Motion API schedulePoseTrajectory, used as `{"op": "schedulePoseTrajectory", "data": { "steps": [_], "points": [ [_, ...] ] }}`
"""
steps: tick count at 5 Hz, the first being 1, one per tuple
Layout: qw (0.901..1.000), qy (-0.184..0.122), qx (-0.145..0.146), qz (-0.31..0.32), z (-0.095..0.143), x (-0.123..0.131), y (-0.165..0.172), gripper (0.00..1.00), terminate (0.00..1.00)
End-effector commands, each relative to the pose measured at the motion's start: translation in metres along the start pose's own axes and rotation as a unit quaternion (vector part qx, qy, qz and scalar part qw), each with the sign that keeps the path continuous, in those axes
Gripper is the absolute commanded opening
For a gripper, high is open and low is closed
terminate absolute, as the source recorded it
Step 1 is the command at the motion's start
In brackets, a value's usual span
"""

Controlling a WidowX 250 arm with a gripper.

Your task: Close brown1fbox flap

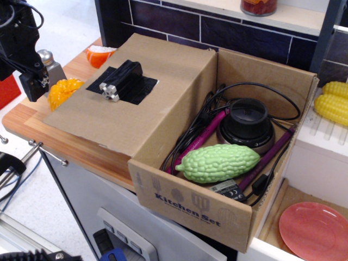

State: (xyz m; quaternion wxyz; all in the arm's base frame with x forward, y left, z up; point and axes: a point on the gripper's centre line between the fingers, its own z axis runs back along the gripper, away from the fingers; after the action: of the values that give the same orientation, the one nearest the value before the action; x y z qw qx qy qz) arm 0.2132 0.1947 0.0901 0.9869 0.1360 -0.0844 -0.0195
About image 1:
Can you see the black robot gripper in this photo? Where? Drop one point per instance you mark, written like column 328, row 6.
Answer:
column 19, row 34

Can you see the grey metal shaker bottle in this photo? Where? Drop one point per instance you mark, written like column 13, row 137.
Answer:
column 54, row 69

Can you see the orange toy pumpkin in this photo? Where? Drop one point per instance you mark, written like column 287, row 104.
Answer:
column 61, row 91

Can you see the red block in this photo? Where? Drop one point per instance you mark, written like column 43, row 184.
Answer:
column 9, row 91

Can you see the orange toy half citrus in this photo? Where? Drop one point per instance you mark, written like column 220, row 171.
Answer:
column 98, row 55

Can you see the metal bar clamp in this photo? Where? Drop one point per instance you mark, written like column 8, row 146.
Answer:
column 12, row 166

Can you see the brown cardboard kitchen set box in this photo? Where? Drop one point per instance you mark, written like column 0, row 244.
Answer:
column 143, row 135

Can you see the grey toy oven front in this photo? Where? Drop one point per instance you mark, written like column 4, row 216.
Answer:
column 98, row 204

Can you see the magenta marker pen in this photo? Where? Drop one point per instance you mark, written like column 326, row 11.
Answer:
column 193, row 139

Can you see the green toy bitter gourd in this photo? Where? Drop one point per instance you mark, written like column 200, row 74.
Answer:
column 217, row 163

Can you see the black 3D mouse puck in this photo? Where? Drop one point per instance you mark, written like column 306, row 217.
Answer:
column 247, row 124

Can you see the black labelled adapter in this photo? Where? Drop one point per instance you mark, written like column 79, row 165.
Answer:
column 229, row 189

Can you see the red filled glass jar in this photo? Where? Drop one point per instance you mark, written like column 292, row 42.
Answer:
column 259, row 7

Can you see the purple marker pen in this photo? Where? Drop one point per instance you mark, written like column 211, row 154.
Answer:
column 251, row 175

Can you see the white toy dish rack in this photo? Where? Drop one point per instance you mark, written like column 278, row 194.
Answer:
column 322, row 135

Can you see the yellow toy corn lower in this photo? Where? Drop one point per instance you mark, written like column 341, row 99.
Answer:
column 332, row 107

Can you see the yellow toy corn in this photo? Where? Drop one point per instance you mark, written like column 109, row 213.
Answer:
column 336, row 88
column 332, row 107

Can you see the yellow toy corn upper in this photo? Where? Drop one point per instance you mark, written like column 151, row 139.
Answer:
column 336, row 88

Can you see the pink plastic plate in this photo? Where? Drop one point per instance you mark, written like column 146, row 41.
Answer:
column 314, row 231

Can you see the black taped aluminium handle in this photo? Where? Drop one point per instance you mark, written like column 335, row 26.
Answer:
column 125, row 83

